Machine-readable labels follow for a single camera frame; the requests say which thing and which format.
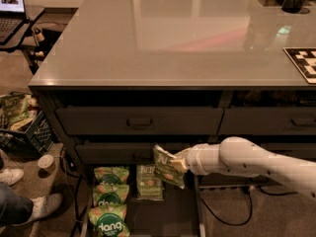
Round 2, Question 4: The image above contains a green Kettle jalapeno chip bag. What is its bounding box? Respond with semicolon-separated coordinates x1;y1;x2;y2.
153;145;185;189

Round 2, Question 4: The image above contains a checkered marker board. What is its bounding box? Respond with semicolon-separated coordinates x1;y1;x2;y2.
283;47;316;84

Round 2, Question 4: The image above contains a white sneaker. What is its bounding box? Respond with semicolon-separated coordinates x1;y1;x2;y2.
29;194;63;222
0;168;24;186

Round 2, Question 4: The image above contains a front green Dang chip bag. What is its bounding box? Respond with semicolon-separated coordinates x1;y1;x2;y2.
88;203;129;237

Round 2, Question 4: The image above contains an open bottom left drawer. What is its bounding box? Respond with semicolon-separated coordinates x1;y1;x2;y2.
79;164;207;237

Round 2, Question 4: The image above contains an upper white sneaker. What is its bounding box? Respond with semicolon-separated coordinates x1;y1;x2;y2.
0;168;24;186

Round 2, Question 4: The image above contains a black power cable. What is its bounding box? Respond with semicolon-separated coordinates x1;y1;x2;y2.
199;185;297;227

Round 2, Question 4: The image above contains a rear green Dang chip bag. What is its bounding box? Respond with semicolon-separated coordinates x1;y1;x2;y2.
94;167;129;185

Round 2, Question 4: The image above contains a rear green Kettle chip bag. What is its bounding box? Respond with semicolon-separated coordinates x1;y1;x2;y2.
136;164;163;200

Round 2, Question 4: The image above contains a bottom right drawer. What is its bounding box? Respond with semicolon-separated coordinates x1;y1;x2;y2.
198;174;277;187

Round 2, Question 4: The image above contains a black plastic milk crate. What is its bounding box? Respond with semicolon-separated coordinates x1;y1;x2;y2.
0;91;54;157

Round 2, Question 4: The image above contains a middle left drawer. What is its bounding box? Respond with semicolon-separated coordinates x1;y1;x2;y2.
74;142;198;166

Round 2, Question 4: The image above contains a lower white sneaker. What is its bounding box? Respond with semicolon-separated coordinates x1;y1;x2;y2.
29;194;63;222

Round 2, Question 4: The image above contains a paper coffee cup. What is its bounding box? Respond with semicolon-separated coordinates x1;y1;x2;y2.
38;154;55;172

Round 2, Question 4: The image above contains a grey counter cabinet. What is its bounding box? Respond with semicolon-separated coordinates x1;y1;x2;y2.
30;0;316;237

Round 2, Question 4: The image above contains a top left drawer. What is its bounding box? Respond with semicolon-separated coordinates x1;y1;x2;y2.
55;107;223;135

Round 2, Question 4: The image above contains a green dang chip bag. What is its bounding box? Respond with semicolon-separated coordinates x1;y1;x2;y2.
93;184;129;206
94;167;129;185
88;203;129;237

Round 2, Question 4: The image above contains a top right drawer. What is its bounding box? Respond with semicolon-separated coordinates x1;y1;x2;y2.
219;107;316;135

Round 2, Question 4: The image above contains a middle green Dang chip bag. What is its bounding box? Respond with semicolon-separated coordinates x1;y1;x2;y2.
93;184;129;206

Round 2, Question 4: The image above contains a middle right drawer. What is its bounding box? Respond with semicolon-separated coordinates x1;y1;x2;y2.
261;143;316;160

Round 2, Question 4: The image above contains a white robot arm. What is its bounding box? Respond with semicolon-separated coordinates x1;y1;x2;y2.
171;136;316;199

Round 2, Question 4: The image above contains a black side table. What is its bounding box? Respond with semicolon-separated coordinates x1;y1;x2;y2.
0;5;44;74

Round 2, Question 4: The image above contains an open laptop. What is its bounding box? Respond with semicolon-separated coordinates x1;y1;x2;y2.
0;0;27;44

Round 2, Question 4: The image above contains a green chip bag in crate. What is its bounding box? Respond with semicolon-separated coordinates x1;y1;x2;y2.
0;94;29;125

